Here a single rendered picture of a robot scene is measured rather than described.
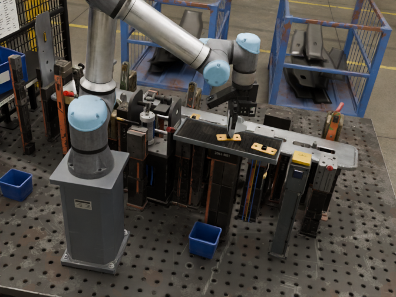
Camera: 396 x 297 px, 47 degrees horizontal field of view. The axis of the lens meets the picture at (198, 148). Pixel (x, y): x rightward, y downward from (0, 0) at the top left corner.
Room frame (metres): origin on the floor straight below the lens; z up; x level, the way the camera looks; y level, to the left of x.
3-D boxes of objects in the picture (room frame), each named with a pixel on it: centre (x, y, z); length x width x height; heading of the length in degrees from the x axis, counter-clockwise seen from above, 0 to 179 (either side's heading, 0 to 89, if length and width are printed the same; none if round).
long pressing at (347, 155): (1.74, 0.01, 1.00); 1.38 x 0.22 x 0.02; 75
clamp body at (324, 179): (1.42, -0.50, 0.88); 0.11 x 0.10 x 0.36; 165
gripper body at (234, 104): (1.36, -0.13, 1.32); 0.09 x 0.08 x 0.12; 100
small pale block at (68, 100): (1.76, 0.59, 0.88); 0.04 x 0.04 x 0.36; 75
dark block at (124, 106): (1.59, 0.30, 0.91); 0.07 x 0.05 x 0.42; 165
